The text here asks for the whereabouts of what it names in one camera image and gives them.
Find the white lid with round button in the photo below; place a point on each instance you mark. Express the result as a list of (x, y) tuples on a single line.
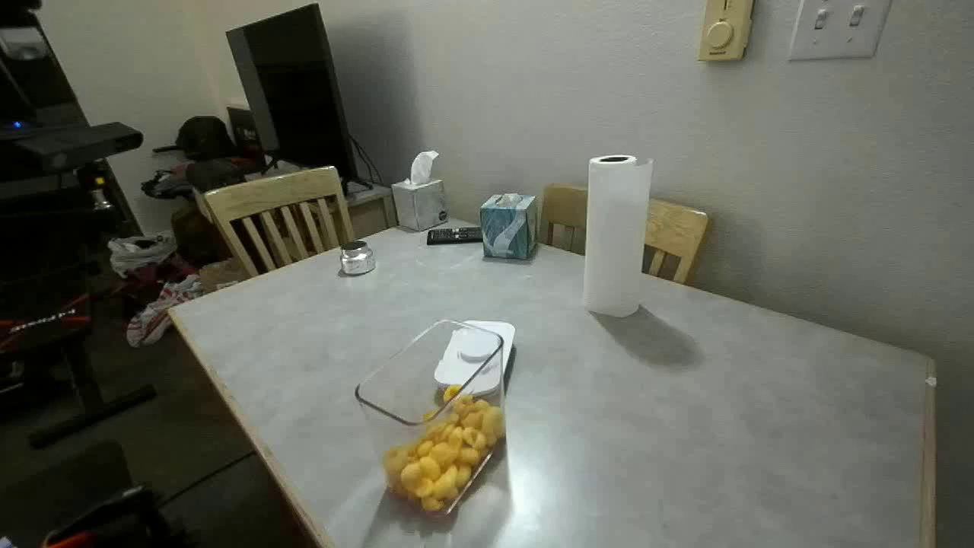
[(489, 340)]

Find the clear container with yellow snacks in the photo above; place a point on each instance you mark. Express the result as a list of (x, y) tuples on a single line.
[(436, 472)]

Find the teal patterned tissue box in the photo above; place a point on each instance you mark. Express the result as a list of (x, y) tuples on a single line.
[(507, 229)]

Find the black remote control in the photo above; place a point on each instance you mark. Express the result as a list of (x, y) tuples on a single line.
[(453, 234)]

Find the grey cube tissue box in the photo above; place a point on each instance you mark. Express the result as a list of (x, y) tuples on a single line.
[(416, 203)]

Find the round silver metal tin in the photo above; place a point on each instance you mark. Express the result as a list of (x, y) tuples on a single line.
[(358, 260)]

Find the low wooden cabinet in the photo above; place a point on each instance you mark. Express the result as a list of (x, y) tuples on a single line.
[(369, 214)]

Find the white paper towel roll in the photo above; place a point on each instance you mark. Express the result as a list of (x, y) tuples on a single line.
[(616, 232)]

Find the pale wooden slatted chair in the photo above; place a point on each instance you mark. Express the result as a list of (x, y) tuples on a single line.
[(275, 193), (676, 229)]

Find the black flat screen television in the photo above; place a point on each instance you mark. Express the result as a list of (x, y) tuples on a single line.
[(293, 93)]

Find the dark backpack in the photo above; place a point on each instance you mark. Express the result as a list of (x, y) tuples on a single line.
[(205, 139)]

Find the pile of clothes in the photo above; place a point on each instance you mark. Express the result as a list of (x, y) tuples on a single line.
[(152, 298)]

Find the black and red bag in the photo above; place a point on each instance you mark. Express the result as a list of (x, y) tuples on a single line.
[(111, 521)]

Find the black equipment stand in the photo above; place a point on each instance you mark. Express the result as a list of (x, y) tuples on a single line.
[(40, 203)]

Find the beige wall thermostat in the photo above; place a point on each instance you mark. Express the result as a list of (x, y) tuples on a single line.
[(724, 30)]

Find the white light switch plate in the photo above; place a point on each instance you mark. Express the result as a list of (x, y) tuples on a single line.
[(839, 26)]

